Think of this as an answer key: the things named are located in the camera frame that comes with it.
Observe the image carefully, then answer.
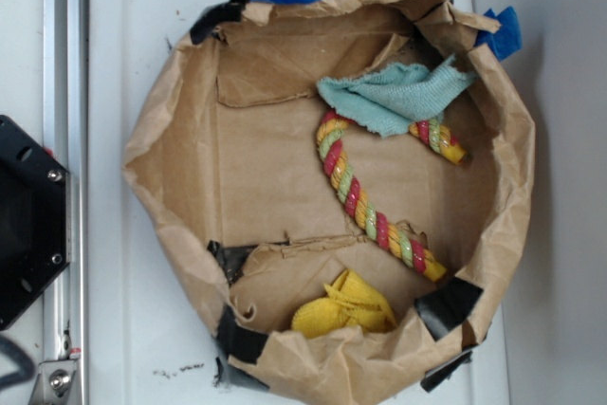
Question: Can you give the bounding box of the yellow cloth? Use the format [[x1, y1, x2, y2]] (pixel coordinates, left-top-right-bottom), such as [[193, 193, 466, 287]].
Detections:
[[291, 269, 397, 339]]

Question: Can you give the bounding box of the black tape lower right edge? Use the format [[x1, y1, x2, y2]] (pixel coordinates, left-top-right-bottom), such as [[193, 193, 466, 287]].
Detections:
[[420, 348, 472, 393]]

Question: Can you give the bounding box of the brown paper bag container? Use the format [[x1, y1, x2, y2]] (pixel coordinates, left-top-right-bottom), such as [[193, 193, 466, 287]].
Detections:
[[123, 0, 535, 404]]

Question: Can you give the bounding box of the metal corner bracket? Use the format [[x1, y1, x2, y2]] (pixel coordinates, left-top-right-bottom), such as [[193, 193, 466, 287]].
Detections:
[[28, 359, 78, 405]]

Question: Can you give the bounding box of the black tape bottom right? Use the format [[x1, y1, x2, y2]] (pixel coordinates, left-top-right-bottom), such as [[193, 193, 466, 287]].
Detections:
[[414, 277, 484, 341]]

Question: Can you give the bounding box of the multicolour twisted rope toy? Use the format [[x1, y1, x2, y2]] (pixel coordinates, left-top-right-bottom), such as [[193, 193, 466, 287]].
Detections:
[[316, 110, 468, 283]]

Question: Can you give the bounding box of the black tape top left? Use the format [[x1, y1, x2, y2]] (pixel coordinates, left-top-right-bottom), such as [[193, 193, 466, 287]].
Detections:
[[190, 0, 250, 45]]

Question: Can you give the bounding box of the black tape inside bag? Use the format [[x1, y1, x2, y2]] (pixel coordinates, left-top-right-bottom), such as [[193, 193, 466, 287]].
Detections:
[[207, 241, 257, 285]]

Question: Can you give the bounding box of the teal blue cloth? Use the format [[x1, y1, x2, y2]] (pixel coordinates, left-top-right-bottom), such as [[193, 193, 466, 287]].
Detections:
[[317, 55, 478, 138]]

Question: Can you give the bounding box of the aluminium extrusion rail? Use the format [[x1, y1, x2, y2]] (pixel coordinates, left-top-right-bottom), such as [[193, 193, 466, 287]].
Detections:
[[43, 0, 89, 404]]

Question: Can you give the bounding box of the black tape bottom left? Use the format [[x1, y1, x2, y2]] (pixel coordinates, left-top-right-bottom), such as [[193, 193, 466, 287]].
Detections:
[[216, 305, 269, 364]]

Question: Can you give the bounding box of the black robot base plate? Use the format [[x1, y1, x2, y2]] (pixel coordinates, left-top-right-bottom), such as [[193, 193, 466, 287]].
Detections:
[[1, 115, 69, 330]]

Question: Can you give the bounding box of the blue tape piece right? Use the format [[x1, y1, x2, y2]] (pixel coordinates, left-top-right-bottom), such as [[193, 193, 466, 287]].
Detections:
[[475, 6, 523, 62]]

